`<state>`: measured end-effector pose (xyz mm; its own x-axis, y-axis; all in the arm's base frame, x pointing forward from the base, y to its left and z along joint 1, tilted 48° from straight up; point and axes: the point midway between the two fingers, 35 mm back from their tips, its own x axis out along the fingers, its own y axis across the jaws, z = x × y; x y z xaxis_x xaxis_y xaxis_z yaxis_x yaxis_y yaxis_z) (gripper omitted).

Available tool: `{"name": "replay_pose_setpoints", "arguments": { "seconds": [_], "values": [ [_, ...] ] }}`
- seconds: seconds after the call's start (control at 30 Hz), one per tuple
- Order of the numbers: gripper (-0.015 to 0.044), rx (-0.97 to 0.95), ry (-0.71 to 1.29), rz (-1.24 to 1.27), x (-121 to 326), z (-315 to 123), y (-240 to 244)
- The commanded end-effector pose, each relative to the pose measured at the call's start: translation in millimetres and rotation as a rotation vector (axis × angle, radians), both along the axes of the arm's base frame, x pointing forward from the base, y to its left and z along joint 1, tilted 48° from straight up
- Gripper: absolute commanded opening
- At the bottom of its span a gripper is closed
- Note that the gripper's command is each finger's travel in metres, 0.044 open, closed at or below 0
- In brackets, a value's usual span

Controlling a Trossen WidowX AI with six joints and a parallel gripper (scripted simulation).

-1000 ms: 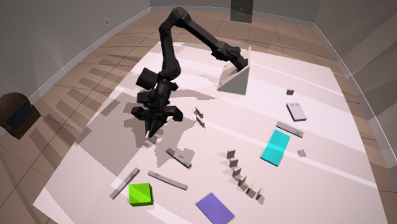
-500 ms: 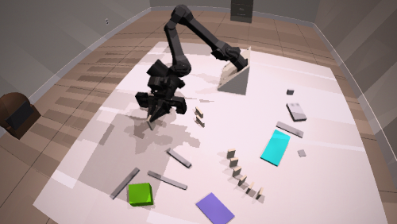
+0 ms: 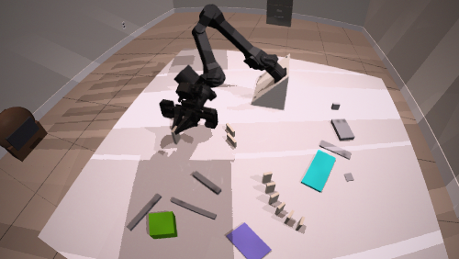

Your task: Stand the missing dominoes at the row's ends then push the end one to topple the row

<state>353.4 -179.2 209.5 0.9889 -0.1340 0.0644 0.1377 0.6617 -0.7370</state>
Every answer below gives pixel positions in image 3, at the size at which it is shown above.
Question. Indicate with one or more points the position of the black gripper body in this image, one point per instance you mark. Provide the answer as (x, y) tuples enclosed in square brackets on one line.
[(209, 114)]

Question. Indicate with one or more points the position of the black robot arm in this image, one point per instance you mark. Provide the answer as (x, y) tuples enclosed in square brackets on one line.
[(191, 85)]

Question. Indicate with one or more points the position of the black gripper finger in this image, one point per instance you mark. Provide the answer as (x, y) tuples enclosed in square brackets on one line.
[(177, 116), (187, 122)]

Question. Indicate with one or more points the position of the green cube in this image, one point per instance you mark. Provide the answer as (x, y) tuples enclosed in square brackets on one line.
[(162, 225)]

